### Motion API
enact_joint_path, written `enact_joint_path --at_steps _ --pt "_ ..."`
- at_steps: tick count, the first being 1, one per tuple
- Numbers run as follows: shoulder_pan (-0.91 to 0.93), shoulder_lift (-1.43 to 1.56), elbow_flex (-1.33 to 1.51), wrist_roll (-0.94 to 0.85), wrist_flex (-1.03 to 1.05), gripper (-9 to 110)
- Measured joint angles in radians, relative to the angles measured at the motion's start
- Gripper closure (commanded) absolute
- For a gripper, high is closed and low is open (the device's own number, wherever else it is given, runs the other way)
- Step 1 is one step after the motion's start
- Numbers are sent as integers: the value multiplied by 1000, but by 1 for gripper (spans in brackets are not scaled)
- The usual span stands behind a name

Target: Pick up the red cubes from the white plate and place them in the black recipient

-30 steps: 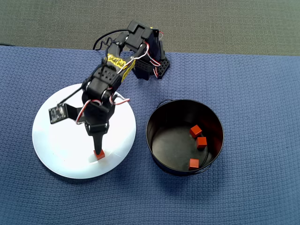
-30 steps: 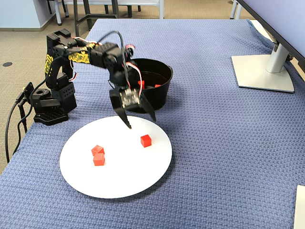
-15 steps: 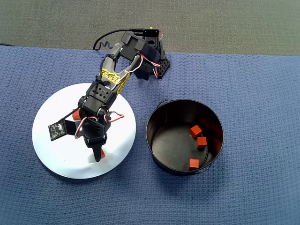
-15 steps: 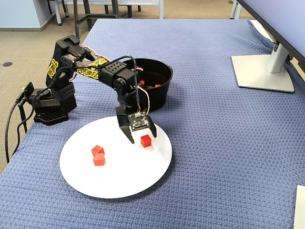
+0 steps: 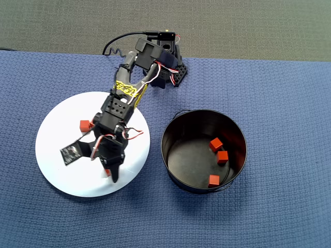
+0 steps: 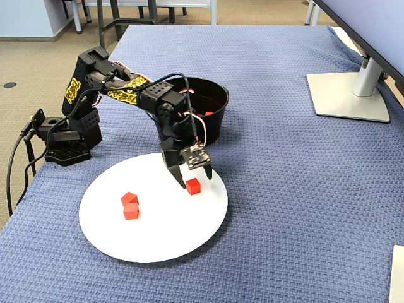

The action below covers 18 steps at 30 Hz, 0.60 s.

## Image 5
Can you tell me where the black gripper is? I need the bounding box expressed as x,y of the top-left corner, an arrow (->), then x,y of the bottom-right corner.
93,133 -> 128,184

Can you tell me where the white round plate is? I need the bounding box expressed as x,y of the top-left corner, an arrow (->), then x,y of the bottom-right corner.
35,91 -> 151,198

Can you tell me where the black metal bucket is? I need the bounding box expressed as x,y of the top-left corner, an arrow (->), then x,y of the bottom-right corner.
160,109 -> 248,195

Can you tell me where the yellow black tape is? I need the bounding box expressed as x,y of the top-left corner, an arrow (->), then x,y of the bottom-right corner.
113,80 -> 148,106

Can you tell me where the blue waffle cloth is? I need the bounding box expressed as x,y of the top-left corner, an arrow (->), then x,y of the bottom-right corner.
0,50 -> 331,248

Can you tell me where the red white servo wire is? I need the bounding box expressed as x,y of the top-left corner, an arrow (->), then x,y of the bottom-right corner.
123,127 -> 144,140
90,134 -> 115,161

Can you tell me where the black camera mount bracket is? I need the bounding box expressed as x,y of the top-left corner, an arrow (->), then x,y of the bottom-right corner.
77,139 -> 95,159

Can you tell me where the small camera circuit board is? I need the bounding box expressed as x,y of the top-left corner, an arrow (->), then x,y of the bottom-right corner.
59,141 -> 82,166

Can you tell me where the black base cable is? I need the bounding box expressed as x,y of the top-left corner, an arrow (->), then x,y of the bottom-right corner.
102,30 -> 159,56

